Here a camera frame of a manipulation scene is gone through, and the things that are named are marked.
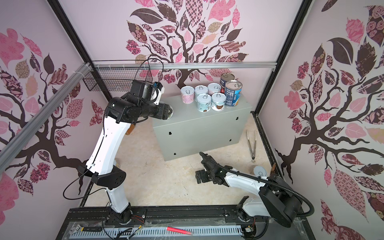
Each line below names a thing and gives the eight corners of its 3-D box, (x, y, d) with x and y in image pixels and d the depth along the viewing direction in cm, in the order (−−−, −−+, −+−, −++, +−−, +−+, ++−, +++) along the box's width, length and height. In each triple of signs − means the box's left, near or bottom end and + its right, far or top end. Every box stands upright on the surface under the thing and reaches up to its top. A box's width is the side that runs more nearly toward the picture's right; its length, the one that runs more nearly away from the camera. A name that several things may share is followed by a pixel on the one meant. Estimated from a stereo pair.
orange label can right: (251, 178, 88) (255, 174, 83) (250, 170, 91) (252, 166, 87) (263, 178, 88) (267, 174, 83) (261, 170, 91) (264, 166, 87)
